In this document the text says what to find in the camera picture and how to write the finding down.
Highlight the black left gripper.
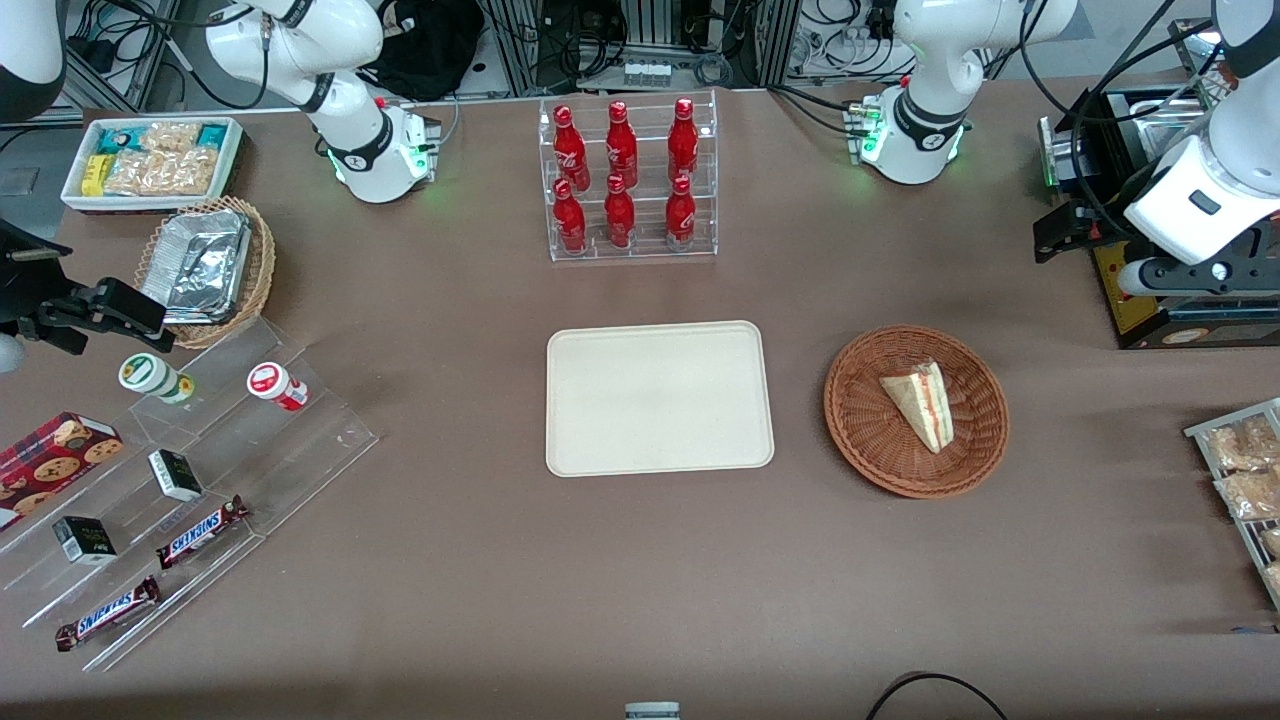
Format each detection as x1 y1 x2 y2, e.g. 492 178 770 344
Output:
1033 195 1136 265

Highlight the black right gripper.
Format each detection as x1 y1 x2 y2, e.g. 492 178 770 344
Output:
0 218 177 357

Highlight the triangular sandwich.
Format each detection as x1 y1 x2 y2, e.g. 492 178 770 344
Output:
878 360 956 454

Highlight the silver foil tray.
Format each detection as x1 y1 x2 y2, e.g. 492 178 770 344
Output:
140 208 251 326

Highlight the light wicker basket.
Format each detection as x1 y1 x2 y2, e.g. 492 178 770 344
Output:
133 196 277 350

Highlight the brown wicker basket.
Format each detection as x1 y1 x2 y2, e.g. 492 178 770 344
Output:
823 325 1011 499

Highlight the cream rectangular tray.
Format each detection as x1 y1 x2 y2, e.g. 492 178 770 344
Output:
545 320 776 478

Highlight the green lid cup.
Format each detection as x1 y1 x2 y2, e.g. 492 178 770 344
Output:
118 353 196 406

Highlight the black food warmer cabinet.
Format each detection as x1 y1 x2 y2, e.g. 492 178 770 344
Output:
1038 85 1280 351

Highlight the white snack bin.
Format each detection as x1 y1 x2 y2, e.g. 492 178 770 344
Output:
60 117 246 214

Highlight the red cookie box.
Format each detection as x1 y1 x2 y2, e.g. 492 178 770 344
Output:
0 412 126 533

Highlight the steel food pan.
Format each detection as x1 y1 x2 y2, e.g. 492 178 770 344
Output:
1130 95 1216 151

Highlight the clear cracker bag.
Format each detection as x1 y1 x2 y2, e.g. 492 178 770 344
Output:
105 148 218 197

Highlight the small black box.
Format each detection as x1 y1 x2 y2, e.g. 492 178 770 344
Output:
148 448 204 503
52 515 118 566

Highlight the red lid cup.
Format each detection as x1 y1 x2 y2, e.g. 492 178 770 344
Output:
247 362 311 413

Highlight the Snickers chocolate bar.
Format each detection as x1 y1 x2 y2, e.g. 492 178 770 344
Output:
55 575 161 651
155 495 251 571

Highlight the clear acrylic stepped display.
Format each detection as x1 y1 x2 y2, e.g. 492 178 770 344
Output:
0 318 379 673

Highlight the clear snack bag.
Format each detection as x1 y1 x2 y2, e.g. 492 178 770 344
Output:
1215 468 1280 521
1205 415 1280 471

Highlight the red cola bottle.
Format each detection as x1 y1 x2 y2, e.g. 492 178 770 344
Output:
665 175 697 251
605 100 639 186
553 178 588 253
668 97 699 183
603 174 636 249
553 105 591 191

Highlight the clear acrylic bottle rack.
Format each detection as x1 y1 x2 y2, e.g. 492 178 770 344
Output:
538 90 719 263

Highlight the black bag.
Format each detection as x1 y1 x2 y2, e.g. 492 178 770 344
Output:
362 0 486 101

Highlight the black table cable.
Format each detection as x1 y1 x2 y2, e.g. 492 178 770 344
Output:
865 672 1011 720

